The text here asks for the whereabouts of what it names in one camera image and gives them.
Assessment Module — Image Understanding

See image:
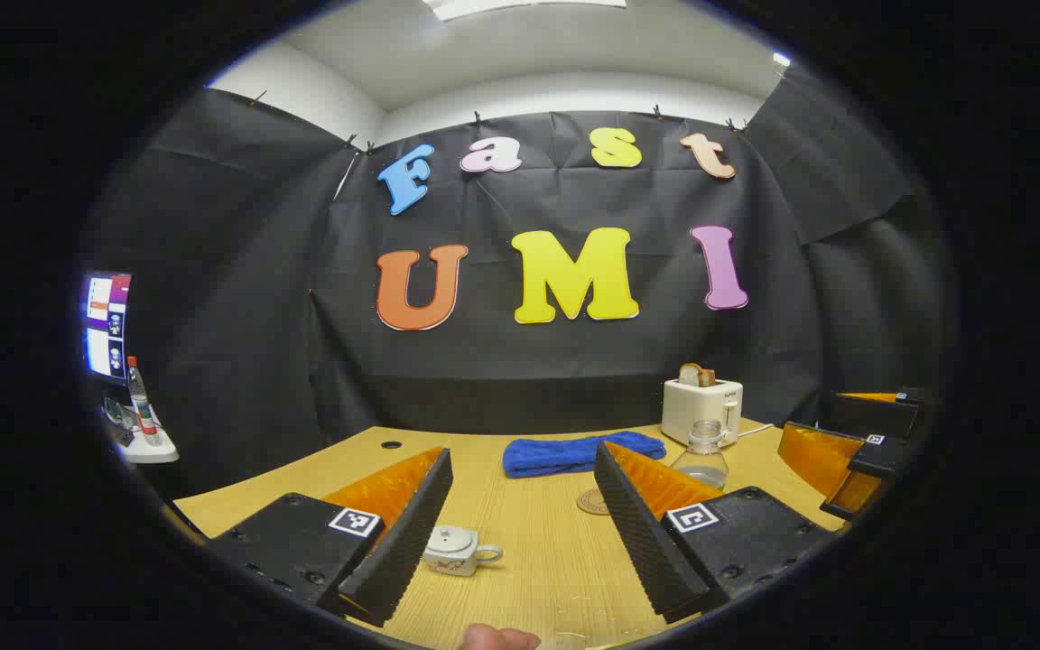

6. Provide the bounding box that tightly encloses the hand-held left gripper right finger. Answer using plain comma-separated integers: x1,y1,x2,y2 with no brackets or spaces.
594,441,832,626

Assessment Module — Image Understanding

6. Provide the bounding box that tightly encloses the green-label water bottle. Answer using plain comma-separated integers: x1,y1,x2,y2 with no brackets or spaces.
670,420,729,491

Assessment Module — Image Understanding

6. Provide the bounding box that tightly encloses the red-capped clear bottle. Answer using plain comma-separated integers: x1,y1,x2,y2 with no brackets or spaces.
126,357,163,446

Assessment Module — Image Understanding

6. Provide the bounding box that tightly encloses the white side table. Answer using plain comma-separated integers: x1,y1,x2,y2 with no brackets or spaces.
109,406,180,465

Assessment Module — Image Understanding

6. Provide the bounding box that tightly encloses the blue towel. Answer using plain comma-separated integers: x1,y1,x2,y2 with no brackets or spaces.
502,432,667,478

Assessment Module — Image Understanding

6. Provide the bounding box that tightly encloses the white teacup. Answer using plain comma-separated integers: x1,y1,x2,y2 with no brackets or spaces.
421,526,504,577

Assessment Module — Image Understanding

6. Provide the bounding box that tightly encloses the ceiling light panel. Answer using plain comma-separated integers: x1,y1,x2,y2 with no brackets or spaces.
421,0,627,22

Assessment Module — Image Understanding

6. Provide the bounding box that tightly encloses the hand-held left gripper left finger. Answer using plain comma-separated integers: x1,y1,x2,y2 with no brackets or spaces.
204,447,454,628

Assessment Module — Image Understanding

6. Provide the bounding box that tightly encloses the computer monitor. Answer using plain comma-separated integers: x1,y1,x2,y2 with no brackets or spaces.
82,273,133,385

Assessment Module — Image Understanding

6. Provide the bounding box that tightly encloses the black backdrop cloth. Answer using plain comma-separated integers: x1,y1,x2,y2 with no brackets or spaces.
78,68,950,497

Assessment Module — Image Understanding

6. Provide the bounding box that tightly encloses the white toaster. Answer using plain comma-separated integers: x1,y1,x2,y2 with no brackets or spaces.
662,377,744,447

